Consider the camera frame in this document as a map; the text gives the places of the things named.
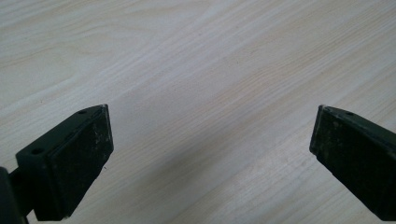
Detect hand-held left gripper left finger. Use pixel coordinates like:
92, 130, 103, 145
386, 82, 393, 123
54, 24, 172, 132
15, 104, 115, 222

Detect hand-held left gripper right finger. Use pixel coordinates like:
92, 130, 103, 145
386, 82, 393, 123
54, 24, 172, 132
308, 105, 396, 222

